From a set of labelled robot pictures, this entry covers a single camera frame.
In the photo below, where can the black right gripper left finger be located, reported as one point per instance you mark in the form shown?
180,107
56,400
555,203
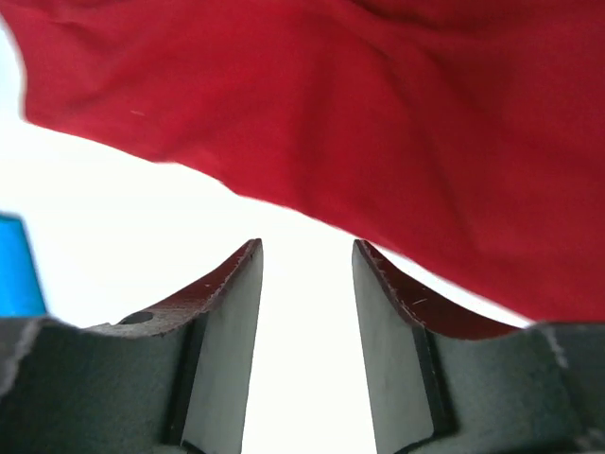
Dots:
171,378

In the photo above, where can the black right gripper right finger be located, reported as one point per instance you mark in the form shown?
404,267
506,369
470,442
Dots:
443,379

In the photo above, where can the red t shirt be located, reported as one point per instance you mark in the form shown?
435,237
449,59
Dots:
465,135

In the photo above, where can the blue folded t shirt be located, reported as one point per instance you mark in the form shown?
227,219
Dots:
21,293

